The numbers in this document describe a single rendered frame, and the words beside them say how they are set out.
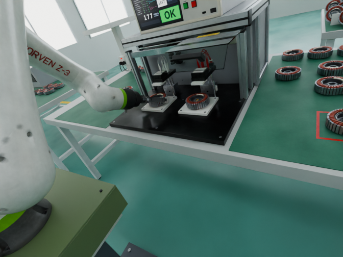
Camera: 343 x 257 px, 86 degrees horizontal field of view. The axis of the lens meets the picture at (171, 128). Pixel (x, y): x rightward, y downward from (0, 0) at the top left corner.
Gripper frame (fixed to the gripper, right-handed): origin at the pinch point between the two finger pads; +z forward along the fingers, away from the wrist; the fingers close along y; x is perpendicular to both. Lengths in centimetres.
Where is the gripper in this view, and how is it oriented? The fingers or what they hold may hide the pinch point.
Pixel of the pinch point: (157, 99)
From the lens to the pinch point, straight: 103.2
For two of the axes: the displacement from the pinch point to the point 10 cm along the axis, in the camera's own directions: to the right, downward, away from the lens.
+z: 5.7, -1.2, 8.1
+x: 0.3, -9.9, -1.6
